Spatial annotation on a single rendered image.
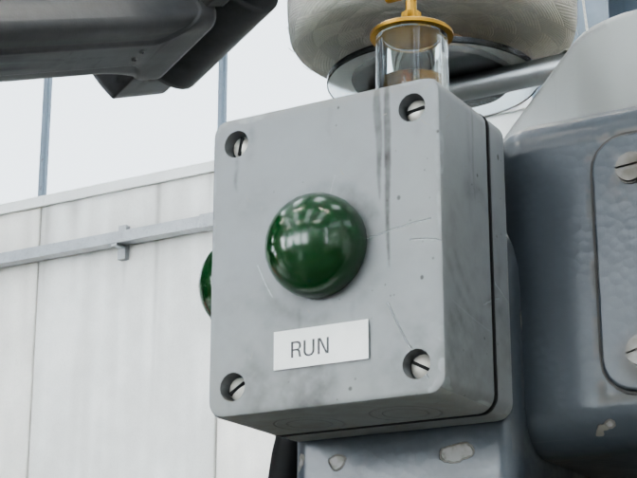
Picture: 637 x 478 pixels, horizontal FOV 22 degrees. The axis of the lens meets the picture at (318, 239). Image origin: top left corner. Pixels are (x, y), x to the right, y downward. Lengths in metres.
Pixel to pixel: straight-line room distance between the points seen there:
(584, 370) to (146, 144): 7.00
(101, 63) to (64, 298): 6.61
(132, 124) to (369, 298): 7.10
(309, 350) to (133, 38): 0.44
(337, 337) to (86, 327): 6.92
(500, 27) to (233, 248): 0.46
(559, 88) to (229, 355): 0.24
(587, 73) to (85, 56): 0.31
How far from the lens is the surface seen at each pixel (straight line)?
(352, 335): 0.44
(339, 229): 0.44
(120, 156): 7.52
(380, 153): 0.46
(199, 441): 6.88
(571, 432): 0.47
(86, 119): 7.72
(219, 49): 0.95
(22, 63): 0.82
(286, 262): 0.44
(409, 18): 0.55
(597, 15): 6.00
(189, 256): 7.11
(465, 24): 0.91
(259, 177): 0.47
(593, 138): 0.49
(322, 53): 0.94
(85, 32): 0.84
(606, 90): 0.62
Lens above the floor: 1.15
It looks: 17 degrees up
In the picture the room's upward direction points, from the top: straight up
